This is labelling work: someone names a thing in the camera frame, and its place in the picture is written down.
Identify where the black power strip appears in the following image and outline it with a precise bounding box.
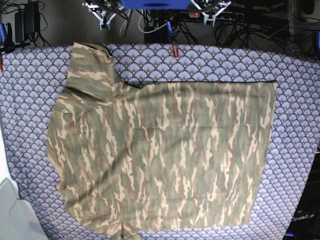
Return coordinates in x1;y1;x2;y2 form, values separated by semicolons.
187;8;245;23

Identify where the red black table clamp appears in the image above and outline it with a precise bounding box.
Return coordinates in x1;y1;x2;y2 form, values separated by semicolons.
170;44;180;59

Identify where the white plastic bin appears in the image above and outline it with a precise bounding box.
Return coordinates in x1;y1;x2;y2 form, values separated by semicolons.
0;127;47;240

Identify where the blue fan-pattern table cloth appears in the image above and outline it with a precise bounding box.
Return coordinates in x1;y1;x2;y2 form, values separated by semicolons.
0;43;320;240

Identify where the camouflage T-shirt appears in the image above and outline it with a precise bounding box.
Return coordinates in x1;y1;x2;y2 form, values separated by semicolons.
47;42;277;240

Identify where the black power adapter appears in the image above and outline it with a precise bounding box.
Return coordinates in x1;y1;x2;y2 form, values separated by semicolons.
14;1;40;43

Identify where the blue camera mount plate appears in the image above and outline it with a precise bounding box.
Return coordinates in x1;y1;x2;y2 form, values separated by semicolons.
120;0;191;10

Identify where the black OpenArm box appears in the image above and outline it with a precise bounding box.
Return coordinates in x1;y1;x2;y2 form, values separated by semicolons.
283;153;320;240

